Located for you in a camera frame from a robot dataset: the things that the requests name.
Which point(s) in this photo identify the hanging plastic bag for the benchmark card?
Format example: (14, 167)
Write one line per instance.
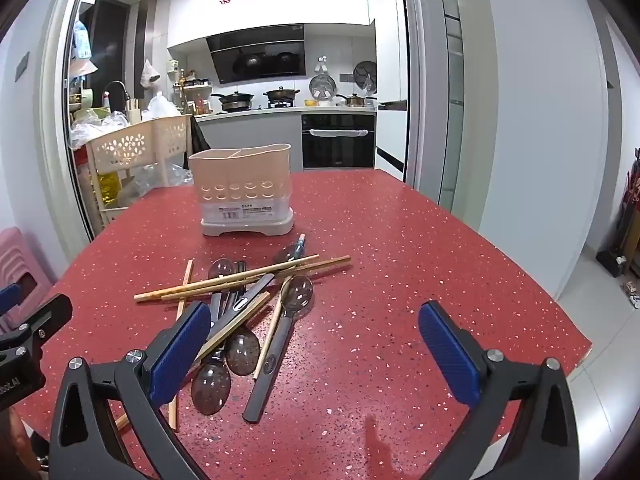
(148, 75)

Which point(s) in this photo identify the black range hood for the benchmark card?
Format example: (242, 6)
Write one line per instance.
(260, 60)

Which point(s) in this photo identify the white plastic bag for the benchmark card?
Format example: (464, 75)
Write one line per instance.
(162, 107)

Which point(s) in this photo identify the beige plastic utensil holder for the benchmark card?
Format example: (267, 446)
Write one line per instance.
(240, 170)

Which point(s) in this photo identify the round metal strainer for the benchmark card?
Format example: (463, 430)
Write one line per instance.
(321, 87)

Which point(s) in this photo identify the blue patterned chopstick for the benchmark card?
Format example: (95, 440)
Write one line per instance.
(300, 245)

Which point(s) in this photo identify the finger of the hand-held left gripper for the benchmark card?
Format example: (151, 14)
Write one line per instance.
(7, 297)
(50, 312)

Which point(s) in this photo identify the clear plastic wrap bundle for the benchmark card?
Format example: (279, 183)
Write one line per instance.
(160, 175)

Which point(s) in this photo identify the blue hanging package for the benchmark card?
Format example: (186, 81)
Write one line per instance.
(82, 40)

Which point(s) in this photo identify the black kitchen faucet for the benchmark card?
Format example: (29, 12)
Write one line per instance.
(127, 94)

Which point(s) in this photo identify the lidded cooking pot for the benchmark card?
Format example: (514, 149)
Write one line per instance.
(282, 94)

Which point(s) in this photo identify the green cup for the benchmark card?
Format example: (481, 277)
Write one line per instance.
(86, 99)

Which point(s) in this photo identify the grey wall switch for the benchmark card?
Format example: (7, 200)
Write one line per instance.
(21, 68)

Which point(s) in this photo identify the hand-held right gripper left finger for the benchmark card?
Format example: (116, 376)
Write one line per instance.
(182, 350)

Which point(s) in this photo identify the condiment rack with bottles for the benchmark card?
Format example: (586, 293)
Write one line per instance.
(192, 87)

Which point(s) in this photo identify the green basin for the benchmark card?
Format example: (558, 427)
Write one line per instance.
(92, 113)

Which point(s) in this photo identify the white refrigerator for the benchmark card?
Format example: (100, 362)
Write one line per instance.
(387, 60)

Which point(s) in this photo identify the beige plastic trolley cart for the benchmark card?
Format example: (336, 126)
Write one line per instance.
(130, 147)

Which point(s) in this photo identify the crumpled clear plastic bags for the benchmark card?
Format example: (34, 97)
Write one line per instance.
(95, 127)

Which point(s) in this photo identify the yellow oil bottle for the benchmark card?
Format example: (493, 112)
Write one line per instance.
(107, 187)

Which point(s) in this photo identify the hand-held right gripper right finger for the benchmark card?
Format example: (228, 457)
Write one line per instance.
(447, 352)

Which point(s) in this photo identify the pink plastic stool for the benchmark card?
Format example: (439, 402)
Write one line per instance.
(20, 260)

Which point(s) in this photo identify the white wall-mounted box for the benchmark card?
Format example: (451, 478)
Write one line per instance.
(172, 66)

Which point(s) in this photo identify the black wok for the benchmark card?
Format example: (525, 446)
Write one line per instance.
(235, 96)

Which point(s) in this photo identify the black built-in oven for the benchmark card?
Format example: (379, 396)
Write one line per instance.
(337, 152)

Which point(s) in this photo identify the white countertop utensil cup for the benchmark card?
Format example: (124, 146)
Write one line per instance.
(133, 114)

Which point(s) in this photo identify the black box on floor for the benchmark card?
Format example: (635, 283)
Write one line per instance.
(611, 261)

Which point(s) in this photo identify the small steel pot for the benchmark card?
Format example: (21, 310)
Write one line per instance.
(355, 101)

